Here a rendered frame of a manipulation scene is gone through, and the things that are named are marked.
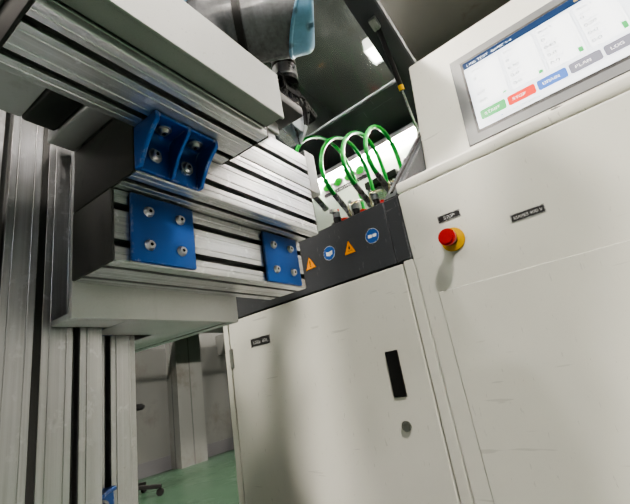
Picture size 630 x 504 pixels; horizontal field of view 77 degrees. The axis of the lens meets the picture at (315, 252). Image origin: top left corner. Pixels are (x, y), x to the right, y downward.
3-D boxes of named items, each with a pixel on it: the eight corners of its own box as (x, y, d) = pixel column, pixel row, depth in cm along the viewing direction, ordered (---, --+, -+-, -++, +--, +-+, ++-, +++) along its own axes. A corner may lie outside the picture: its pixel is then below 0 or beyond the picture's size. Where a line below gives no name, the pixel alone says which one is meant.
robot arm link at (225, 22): (188, 92, 78) (184, 38, 83) (256, 81, 78) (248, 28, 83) (163, 44, 67) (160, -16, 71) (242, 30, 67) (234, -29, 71)
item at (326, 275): (229, 320, 129) (225, 273, 134) (240, 320, 132) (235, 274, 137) (397, 263, 93) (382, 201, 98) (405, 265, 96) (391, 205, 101)
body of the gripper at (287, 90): (270, 115, 114) (265, 81, 117) (291, 126, 120) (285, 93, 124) (289, 101, 109) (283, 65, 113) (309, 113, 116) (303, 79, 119)
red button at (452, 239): (437, 252, 83) (430, 229, 84) (444, 254, 86) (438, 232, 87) (461, 244, 80) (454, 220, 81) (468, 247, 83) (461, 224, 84)
